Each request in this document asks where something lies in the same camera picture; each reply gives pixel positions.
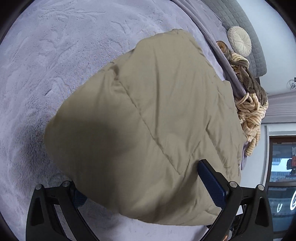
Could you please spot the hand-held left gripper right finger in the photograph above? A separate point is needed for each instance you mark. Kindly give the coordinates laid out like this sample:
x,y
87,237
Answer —
x,y
211,183

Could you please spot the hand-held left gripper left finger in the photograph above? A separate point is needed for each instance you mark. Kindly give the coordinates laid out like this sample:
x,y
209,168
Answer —
x,y
79,199

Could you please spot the khaki puffer jacket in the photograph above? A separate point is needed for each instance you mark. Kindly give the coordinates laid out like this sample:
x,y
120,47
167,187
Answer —
x,y
150,127

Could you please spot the dark framed window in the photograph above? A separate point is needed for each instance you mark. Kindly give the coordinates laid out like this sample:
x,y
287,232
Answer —
x,y
283,185

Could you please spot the cream striped garment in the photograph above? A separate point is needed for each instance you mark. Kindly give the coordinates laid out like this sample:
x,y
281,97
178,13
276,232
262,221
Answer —
x,y
251,113

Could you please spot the grey curtain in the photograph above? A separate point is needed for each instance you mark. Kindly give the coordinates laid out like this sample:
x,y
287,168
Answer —
x,y
282,106

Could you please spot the brown plush robe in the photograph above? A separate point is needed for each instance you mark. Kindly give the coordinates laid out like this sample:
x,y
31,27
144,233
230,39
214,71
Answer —
x,y
252,81

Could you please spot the round cream cushion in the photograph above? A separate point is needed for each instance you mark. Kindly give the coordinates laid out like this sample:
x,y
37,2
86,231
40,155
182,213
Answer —
x,y
239,41

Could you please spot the grey quilted headboard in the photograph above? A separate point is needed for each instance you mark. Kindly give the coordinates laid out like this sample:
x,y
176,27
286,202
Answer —
x,y
245,20

